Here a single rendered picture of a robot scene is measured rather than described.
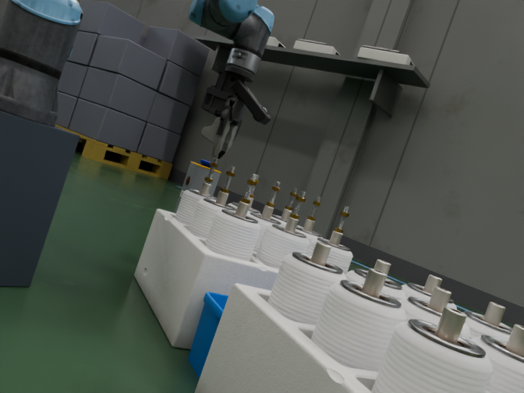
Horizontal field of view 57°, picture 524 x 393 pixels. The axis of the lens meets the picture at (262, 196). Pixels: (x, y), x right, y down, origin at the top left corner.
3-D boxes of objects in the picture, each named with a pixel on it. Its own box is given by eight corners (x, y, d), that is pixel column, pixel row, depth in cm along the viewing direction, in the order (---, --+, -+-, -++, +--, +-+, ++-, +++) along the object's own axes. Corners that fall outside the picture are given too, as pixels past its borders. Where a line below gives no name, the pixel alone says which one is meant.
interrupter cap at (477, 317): (496, 334, 64) (497, 329, 64) (451, 311, 71) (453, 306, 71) (529, 341, 68) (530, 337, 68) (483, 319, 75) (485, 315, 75)
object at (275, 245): (231, 299, 104) (260, 221, 103) (270, 308, 108) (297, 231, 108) (249, 318, 95) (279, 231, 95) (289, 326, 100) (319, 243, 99)
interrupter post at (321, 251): (313, 267, 67) (322, 244, 67) (305, 261, 69) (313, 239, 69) (327, 270, 68) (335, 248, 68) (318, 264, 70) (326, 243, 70)
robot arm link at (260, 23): (238, 4, 117) (269, 19, 121) (224, 47, 118) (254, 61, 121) (250, -2, 110) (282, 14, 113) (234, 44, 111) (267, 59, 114)
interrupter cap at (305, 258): (309, 269, 64) (310, 263, 64) (281, 252, 70) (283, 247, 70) (352, 280, 67) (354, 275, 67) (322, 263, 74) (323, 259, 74)
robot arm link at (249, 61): (264, 63, 118) (254, 51, 111) (259, 81, 119) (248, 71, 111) (238, 55, 121) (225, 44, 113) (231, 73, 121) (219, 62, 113)
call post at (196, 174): (159, 274, 130) (197, 165, 129) (154, 266, 137) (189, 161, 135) (183, 280, 134) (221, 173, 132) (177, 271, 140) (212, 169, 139)
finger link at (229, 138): (207, 153, 122) (217, 118, 121) (228, 160, 121) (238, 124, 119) (202, 153, 119) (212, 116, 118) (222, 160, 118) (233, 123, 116)
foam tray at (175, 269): (171, 348, 87) (204, 253, 86) (132, 275, 121) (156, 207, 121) (341, 373, 104) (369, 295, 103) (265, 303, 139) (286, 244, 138)
